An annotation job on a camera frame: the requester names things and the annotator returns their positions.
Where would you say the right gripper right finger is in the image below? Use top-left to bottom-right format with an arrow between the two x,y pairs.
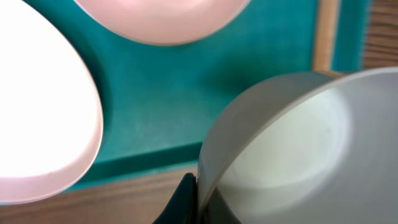
201,188 -> 241,224

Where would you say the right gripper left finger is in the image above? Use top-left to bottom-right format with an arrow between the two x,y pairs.
153,173 -> 197,224

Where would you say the grey bowl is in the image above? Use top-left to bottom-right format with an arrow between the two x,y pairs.
198,67 -> 397,223

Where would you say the white round plate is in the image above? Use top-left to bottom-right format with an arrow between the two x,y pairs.
1,0 -> 104,205

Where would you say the teal serving tray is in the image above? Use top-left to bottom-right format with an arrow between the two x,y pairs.
23,0 -> 374,193

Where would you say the pink bowl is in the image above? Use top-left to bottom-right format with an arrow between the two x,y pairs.
75,0 -> 250,45

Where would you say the wooden chopstick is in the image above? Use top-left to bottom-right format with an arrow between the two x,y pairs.
312,0 -> 341,72

